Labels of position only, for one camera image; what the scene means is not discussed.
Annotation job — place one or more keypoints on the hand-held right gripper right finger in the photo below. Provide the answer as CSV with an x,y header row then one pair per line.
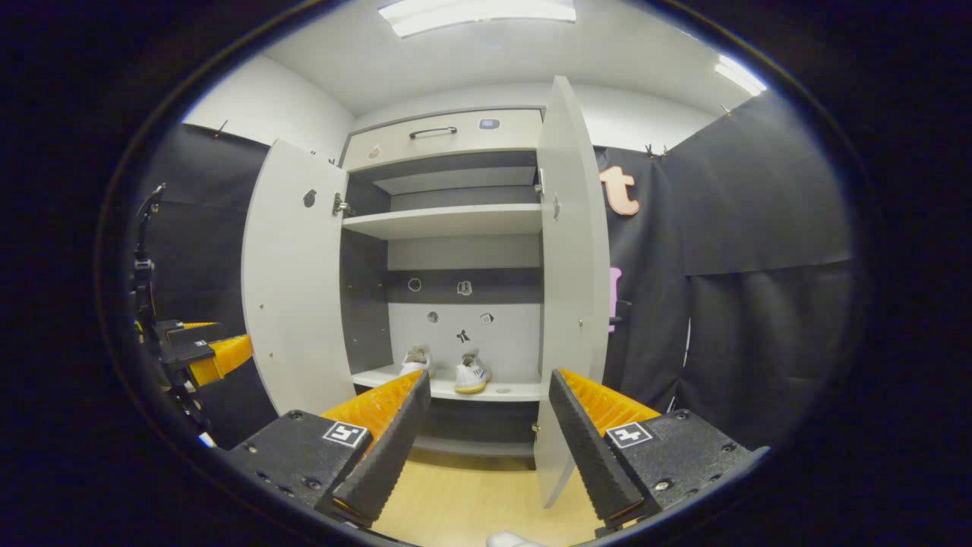
x,y
592,448

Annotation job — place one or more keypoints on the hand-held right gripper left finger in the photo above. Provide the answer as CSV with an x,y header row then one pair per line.
x,y
387,448

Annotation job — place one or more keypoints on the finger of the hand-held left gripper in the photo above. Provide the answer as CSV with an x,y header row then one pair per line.
x,y
190,355
186,331

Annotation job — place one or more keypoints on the white shoe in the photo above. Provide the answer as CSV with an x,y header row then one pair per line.
x,y
416,365
472,376

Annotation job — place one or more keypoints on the white cabinet door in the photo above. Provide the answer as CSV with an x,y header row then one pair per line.
x,y
296,289
573,251

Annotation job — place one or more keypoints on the white shoe cabinet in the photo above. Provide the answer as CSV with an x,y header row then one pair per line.
x,y
448,220

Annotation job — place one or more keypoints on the white cabinet drawer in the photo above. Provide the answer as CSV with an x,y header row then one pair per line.
x,y
471,144

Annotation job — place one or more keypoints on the black backdrop cloth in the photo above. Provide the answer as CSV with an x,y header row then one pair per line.
x,y
197,228
759,228

